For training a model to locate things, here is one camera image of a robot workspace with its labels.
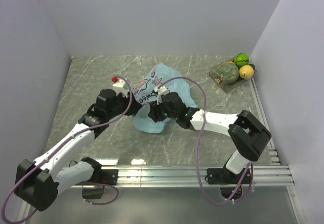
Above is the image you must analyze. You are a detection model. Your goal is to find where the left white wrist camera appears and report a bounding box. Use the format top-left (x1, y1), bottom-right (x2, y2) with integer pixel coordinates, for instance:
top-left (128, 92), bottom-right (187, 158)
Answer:
top-left (111, 77), bottom-right (129, 97)

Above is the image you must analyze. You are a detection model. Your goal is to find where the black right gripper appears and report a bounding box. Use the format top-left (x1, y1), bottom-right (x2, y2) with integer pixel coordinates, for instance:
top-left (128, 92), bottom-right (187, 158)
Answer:
top-left (148, 97), bottom-right (179, 123)

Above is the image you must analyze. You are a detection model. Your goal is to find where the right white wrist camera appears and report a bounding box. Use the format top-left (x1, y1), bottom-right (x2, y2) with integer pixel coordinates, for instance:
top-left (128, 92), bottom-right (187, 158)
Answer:
top-left (154, 85), bottom-right (169, 105)

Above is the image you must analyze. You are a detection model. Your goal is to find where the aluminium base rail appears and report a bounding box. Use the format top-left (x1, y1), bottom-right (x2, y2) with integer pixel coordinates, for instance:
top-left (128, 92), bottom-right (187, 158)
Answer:
top-left (25, 165), bottom-right (296, 189)

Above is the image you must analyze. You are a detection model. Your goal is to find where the small brown nut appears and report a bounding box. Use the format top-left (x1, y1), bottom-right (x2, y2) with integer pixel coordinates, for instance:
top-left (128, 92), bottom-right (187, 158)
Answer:
top-left (214, 78), bottom-right (223, 85)

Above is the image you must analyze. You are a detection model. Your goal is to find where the yellow lemon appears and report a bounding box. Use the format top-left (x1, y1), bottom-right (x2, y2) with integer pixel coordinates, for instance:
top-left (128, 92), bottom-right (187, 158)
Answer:
top-left (239, 65), bottom-right (254, 79)

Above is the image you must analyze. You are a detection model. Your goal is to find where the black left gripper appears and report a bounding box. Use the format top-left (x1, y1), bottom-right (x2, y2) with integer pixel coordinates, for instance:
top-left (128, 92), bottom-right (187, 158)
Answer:
top-left (107, 89), bottom-right (142, 119)

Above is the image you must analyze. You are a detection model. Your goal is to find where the aluminium side rail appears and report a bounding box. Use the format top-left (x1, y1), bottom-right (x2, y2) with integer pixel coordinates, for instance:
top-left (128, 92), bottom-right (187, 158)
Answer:
top-left (249, 79), bottom-right (281, 166)

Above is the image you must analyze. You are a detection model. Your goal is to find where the green melon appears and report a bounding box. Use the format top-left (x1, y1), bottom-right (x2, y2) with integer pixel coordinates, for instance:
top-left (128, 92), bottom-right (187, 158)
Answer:
top-left (217, 62), bottom-right (239, 84)

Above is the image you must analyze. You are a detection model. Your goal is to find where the green striped round fruit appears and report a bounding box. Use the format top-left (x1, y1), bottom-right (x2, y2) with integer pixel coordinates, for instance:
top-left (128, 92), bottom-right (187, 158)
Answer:
top-left (233, 53), bottom-right (250, 68)

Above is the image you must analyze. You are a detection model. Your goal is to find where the light blue printed plastic bag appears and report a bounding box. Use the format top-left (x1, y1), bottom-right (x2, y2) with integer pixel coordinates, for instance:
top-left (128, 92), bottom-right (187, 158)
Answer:
top-left (132, 63), bottom-right (197, 133)

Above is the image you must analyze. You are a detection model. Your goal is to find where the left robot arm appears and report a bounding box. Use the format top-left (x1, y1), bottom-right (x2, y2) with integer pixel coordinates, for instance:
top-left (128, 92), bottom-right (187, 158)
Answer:
top-left (14, 89), bottom-right (141, 211)

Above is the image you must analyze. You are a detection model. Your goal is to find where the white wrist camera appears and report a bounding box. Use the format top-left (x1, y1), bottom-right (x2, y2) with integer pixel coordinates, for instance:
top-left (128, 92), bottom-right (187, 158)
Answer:
top-left (111, 77), bottom-right (129, 97)
top-left (154, 85), bottom-right (169, 105)

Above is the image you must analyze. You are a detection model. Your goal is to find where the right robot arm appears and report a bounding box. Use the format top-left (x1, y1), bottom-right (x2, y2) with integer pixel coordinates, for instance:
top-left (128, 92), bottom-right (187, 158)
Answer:
top-left (148, 92), bottom-right (272, 183)

